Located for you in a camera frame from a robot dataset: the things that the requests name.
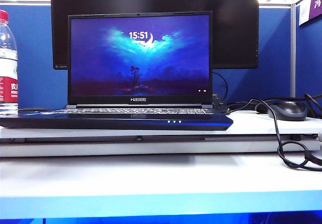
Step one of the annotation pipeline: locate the grey aluminium partition post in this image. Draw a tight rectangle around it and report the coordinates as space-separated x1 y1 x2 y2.
290 3 298 99

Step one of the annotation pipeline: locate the long looped black cable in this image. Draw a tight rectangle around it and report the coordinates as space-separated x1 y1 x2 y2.
226 98 322 172

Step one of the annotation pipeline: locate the narrow blue partition panel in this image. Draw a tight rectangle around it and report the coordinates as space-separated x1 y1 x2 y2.
295 4 322 104

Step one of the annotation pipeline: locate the thin black monitor cable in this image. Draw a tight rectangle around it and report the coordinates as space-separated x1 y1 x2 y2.
212 71 229 106

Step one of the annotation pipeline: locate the black Hasee laptop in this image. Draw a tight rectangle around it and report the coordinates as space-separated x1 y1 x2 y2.
0 11 234 136

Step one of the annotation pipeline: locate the black cable by mouse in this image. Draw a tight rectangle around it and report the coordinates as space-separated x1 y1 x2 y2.
261 93 322 118

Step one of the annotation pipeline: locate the black ASUS computer monitor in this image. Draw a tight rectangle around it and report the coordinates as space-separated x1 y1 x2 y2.
49 0 260 70

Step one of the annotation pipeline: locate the clear red-capped water bottle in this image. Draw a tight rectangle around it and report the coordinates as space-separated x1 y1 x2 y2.
0 9 19 112

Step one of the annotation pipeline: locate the black grey computer mouse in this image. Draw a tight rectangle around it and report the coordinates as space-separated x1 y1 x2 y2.
267 100 309 122

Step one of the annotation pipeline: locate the white desk riser board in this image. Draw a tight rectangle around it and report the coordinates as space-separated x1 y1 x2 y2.
0 110 322 158

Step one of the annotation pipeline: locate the black computer keyboard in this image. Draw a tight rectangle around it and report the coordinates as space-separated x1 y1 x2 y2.
212 94 231 114

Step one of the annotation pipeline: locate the purple white wall sign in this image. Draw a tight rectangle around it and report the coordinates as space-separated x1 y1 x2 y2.
298 0 322 27

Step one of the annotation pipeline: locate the wide blue partition panel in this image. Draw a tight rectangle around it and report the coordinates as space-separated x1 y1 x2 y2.
0 4 292 111

